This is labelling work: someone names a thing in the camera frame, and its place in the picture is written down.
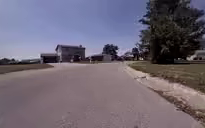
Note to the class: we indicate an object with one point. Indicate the round dark tree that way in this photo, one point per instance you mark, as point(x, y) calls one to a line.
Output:
point(110, 49)

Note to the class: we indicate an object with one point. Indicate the grey two-storey house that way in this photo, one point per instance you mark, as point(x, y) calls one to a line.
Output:
point(70, 52)

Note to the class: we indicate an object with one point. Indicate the small dark tree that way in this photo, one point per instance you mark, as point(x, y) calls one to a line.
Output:
point(135, 52)

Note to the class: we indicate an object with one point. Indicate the grey asphalt road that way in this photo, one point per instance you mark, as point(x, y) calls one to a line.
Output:
point(80, 96)

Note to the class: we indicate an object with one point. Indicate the dark low garage building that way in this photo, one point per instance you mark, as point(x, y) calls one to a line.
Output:
point(49, 58)

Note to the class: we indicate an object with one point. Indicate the large dark tree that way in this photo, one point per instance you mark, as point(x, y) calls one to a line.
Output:
point(171, 30)

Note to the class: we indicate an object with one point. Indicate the pale concrete kerb strip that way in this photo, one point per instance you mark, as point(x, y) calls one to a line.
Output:
point(176, 90)

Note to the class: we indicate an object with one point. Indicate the dry grass lawn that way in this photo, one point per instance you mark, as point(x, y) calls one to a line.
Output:
point(186, 73)

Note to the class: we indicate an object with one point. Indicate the dry grass verge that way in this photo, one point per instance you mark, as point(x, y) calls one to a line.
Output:
point(13, 68)

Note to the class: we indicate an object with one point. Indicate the pale house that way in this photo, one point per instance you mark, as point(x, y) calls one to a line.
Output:
point(199, 55)

